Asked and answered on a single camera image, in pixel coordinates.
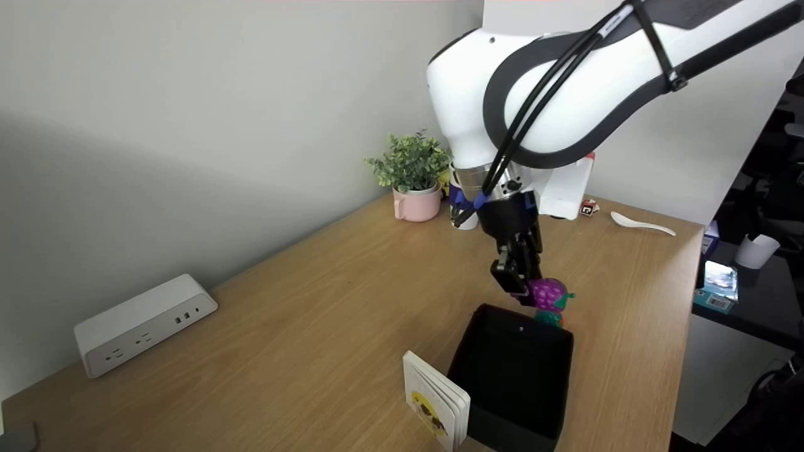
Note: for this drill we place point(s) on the purple toy grapes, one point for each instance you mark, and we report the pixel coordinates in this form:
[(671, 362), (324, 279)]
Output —
[(549, 299)]

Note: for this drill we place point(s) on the white cup with blue band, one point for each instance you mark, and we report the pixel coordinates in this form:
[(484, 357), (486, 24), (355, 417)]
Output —
[(462, 210)]

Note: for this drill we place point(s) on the white power strip box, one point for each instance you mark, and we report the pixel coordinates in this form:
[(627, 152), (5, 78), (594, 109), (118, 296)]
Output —
[(142, 322)]

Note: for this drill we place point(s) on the small red white wrapper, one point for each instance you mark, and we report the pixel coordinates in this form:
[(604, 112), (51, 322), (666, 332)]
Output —
[(592, 206)]

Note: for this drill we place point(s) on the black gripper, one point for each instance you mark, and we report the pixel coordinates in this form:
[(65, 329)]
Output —
[(514, 224)]

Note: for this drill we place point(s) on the green plant in pink pot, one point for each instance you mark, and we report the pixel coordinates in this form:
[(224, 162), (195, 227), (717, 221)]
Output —
[(412, 168)]

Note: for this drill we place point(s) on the black fabric box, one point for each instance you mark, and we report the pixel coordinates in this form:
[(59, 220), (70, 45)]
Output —
[(515, 373)]

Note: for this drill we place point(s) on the white plastic spoon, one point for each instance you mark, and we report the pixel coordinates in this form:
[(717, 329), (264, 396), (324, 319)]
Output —
[(627, 221)]

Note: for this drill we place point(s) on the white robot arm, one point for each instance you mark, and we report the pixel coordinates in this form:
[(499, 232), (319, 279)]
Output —
[(518, 106)]

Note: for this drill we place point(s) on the white picture card block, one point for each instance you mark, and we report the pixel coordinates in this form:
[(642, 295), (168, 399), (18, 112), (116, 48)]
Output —
[(438, 399)]

